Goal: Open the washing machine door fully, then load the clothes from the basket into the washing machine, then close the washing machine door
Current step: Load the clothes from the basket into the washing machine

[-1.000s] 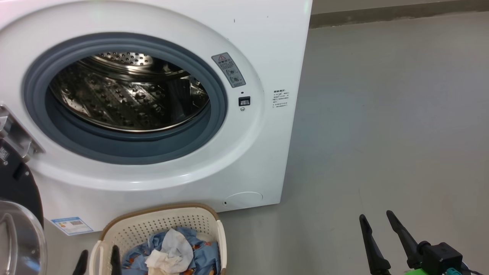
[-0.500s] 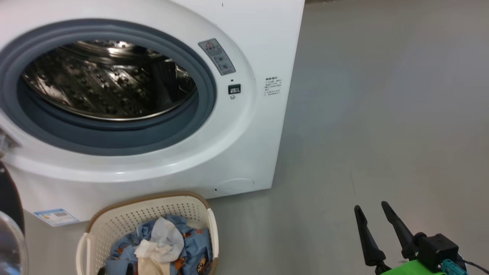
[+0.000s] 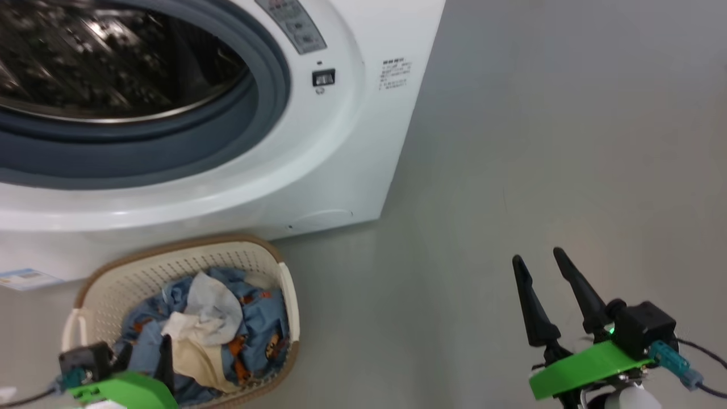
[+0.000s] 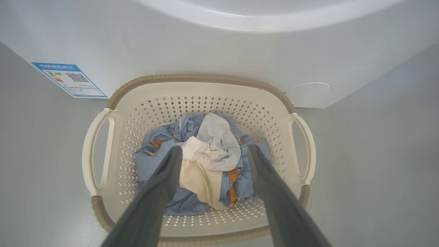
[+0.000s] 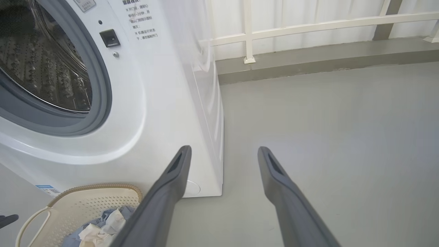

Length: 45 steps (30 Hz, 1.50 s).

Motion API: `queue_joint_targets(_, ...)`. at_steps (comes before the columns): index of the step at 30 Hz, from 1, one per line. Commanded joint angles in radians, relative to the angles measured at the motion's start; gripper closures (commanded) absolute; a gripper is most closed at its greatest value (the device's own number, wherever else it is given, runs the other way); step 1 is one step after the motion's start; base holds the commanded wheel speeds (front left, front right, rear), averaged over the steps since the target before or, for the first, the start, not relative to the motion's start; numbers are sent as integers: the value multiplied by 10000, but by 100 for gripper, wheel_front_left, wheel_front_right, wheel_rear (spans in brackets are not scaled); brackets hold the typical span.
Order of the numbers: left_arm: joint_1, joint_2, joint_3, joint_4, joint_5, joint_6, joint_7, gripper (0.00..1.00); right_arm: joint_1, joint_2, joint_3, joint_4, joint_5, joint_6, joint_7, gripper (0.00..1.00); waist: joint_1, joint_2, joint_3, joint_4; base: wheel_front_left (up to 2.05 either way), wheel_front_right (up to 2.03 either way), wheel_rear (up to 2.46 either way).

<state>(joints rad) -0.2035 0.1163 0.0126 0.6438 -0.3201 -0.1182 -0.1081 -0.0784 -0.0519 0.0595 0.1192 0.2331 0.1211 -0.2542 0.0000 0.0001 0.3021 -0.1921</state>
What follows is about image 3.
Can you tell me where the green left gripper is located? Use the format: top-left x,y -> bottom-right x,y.
68,335 -> 180,409

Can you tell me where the black cable with teal plug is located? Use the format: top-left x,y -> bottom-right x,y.
650,337 -> 727,399
0,368 -> 87,407

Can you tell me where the round white filter cover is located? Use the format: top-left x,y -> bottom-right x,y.
287,208 -> 354,234

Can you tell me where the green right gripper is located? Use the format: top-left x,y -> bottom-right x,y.
512,247 -> 654,409

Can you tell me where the blue energy label sticker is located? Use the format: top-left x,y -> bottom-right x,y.
0,268 -> 64,292

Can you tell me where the white and cream garment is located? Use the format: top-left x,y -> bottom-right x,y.
161,272 -> 244,394

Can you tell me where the white front-load washing machine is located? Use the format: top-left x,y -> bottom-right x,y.
0,0 -> 446,285

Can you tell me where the cream perforated laundry basket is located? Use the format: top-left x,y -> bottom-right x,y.
61,234 -> 300,409

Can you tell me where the grey curved instruction label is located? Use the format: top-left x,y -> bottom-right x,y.
255,0 -> 328,55

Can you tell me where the blue patterned garment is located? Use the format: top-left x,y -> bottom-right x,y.
114,267 -> 290,407

